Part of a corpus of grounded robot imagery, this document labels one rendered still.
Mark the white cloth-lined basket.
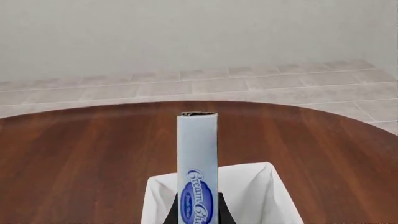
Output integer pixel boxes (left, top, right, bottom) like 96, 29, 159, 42
140, 161, 305, 224

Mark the pale blue cream cheese box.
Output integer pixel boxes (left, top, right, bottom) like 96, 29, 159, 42
176, 111, 220, 224

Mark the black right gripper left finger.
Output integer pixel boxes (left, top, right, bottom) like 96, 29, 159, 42
164, 192, 179, 224

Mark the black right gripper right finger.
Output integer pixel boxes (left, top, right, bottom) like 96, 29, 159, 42
218, 192, 235, 224

